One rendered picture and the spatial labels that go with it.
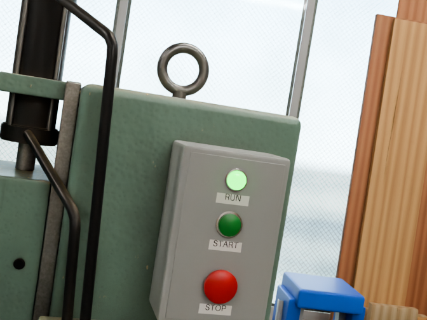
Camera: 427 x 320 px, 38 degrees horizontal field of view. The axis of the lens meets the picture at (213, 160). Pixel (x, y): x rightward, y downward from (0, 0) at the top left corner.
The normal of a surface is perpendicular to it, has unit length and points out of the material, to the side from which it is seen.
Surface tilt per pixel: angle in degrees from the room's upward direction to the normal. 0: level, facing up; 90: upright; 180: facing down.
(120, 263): 90
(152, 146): 90
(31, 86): 90
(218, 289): 90
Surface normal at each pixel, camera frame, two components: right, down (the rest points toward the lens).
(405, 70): 0.11, 0.02
